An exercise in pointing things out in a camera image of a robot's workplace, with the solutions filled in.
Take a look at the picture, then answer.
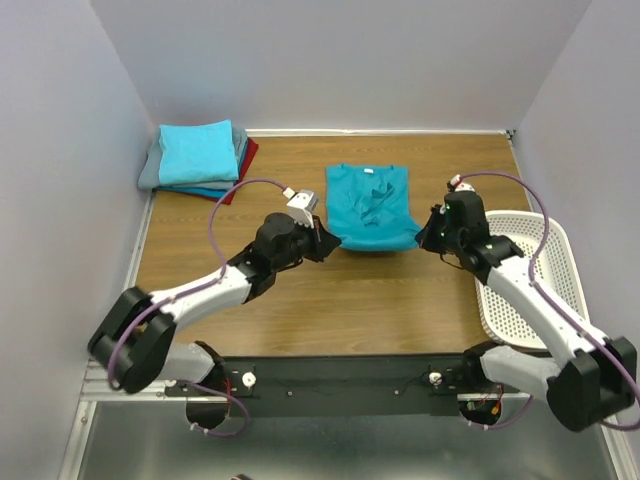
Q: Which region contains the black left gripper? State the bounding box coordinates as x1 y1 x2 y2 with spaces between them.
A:
273 214 341 273

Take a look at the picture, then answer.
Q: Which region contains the teal t-shirt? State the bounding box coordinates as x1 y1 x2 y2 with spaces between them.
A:
325 164 421 252

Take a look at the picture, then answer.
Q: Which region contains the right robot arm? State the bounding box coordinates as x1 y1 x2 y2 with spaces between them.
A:
416 190 639 432

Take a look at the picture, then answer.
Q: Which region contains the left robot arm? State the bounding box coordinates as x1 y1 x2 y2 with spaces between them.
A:
87 213 341 394

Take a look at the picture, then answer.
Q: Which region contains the folded red t-shirt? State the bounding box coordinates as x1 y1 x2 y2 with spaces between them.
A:
213 138 259 205

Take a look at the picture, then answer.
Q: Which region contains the white perforated laundry basket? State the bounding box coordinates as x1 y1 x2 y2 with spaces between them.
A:
475 210 590 350

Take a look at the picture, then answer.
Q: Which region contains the folded light blue t-shirt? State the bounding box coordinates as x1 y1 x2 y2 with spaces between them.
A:
158 120 239 186

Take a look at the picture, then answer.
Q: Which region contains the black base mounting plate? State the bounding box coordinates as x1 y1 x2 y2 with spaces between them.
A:
165 354 509 428

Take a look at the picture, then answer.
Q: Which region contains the folded grey t-shirt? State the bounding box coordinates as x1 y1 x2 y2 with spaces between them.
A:
138 127 249 190

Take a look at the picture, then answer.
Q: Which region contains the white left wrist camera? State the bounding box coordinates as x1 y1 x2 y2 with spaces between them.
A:
282 187 319 228

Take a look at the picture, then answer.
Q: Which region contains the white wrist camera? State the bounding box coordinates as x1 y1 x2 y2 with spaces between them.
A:
447 174 475 193
282 187 319 228

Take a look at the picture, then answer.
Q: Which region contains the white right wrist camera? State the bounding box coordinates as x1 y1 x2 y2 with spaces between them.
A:
447 174 475 193

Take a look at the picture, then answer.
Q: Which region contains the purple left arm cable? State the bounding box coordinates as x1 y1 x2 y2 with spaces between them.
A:
106 178 296 437

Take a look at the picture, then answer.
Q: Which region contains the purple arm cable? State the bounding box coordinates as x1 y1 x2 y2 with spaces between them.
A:
106 178 296 437
459 171 640 432

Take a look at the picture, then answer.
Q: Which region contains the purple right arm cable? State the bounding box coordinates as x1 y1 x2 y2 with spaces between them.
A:
459 171 640 432

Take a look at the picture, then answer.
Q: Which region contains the aluminium rail frame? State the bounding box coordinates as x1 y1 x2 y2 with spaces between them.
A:
65 135 638 479

